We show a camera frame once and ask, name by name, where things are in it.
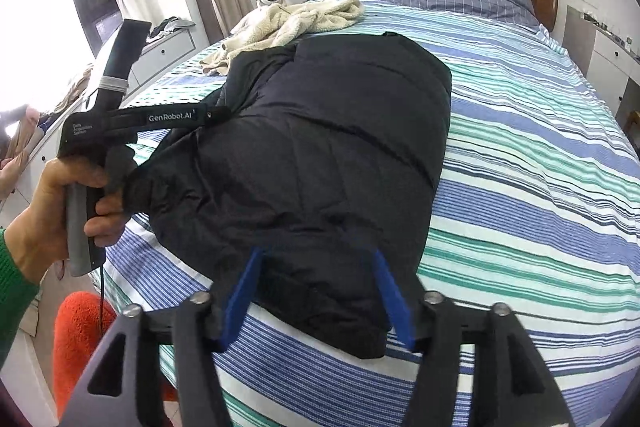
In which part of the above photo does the person's orange pants leg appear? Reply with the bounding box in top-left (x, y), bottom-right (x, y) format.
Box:
top-left (52, 292), bottom-right (178, 427)

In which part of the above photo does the black puffer jacket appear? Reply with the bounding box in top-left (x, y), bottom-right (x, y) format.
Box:
top-left (122, 32), bottom-right (453, 360)

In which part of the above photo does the beige fleece blanket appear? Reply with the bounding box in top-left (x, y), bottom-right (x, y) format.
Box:
top-left (200, 0), bottom-right (366, 75)

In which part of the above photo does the striped bed cover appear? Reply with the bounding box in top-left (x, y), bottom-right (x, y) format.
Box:
top-left (90, 0), bottom-right (640, 427)

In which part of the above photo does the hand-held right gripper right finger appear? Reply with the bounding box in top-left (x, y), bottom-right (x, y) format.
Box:
top-left (367, 249), bottom-right (576, 427)

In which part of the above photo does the person's left hand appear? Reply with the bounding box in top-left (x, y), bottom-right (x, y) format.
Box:
top-left (9, 154), bottom-right (126, 285)

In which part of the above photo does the dark clothes pile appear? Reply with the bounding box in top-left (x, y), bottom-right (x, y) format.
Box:
top-left (147, 16), bottom-right (196, 40)

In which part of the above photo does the person's green-sleeved left forearm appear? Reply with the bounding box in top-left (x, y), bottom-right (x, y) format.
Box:
top-left (0, 229), bottom-right (41, 378)

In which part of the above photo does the white nightstand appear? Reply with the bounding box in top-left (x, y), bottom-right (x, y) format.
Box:
top-left (565, 4), bottom-right (640, 132)

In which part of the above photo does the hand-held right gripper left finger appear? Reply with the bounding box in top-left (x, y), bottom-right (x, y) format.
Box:
top-left (57, 248), bottom-right (266, 427)

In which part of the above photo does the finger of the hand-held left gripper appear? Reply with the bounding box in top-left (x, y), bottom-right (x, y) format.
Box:
top-left (202, 105), bottom-right (234, 126)

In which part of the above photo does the white dresser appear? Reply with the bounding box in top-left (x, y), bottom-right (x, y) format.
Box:
top-left (0, 27), bottom-right (198, 228)

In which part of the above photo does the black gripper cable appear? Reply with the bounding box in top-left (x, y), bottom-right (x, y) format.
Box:
top-left (97, 257), bottom-right (108, 338)

